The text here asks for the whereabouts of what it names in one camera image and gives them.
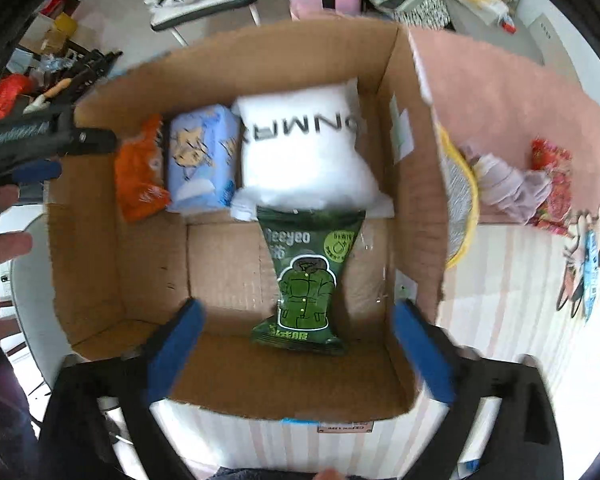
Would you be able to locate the light blue tissue pack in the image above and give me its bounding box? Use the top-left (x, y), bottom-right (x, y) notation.
top-left (166, 103), bottom-right (242, 216)

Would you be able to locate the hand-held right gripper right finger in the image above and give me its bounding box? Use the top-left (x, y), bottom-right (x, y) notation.
top-left (393, 299), bottom-right (556, 480)

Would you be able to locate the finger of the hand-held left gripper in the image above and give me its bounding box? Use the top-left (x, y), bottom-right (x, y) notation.
top-left (60, 128), bottom-right (119, 157)
top-left (0, 159), bottom-right (63, 187)

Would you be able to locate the person's left hand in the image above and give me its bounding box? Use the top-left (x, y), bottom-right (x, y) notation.
top-left (0, 199), bottom-right (34, 356)

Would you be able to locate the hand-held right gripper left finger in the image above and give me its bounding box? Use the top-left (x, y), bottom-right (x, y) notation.
top-left (55, 297), bottom-right (207, 480)

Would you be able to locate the cardboard box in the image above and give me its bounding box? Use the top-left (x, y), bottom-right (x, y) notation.
top-left (45, 22), bottom-right (455, 422)

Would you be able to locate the round yellow-rimmed cushion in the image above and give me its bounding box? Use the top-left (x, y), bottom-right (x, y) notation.
top-left (434, 123), bottom-right (481, 269)

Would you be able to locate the green tissue pack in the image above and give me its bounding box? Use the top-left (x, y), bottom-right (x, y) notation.
top-left (250, 205), bottom-right (368, 357)

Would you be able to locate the yellow box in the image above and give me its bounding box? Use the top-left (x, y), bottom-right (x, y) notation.
top-left (53, 12), bottom-right (80, 41)

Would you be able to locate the lilac soft cloth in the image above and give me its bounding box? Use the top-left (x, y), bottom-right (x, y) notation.
top-left (460, 145), bottom-right (554, 224)

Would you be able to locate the red patterned packet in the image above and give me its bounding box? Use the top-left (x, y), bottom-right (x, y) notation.
top-left (527, 138), bottom-right (575, 237)

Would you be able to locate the red plastic bag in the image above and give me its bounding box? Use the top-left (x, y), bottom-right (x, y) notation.
top-left (0, 73), bottom-right (34, 126)

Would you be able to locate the orange tissue pack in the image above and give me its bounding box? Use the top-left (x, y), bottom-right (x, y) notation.
top-left (113, 114), bottom-right (173, 224)

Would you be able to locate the white soft package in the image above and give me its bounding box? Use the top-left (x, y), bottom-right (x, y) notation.
top-left (229, 80), bottom-right (396, 223)

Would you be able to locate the white chair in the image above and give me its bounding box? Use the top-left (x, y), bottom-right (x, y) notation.
top-left (150, 0), bottom-right (291, 49)

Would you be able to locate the blue small packet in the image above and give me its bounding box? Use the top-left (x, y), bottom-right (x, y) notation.
top-left (582, 229), bottom-right (600, 323)

